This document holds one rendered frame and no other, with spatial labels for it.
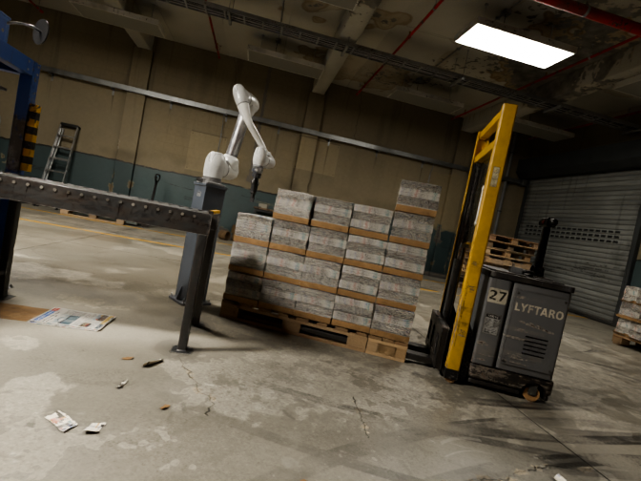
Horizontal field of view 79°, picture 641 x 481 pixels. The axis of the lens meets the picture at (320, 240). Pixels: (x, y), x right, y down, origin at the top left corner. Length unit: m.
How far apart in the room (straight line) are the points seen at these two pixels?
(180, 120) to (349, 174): 4.17
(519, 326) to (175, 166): 8.36
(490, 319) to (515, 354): 0.27
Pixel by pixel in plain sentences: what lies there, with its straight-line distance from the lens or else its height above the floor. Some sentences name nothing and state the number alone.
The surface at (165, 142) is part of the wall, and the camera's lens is 9.94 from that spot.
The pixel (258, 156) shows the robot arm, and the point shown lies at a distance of 3.22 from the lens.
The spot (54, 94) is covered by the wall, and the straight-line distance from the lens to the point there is 10.81.
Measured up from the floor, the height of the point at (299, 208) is 0.94.
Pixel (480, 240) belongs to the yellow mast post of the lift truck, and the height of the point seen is 0.96.
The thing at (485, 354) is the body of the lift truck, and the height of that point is 0.24.
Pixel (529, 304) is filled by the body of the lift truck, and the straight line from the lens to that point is 2.89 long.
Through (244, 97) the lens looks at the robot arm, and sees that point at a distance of 3.43.
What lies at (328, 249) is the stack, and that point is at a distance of 2.89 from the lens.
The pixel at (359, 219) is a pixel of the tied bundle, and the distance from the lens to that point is 2.87.
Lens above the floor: 0.89
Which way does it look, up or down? 3 degrees down
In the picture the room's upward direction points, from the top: 11 degrees clockwise
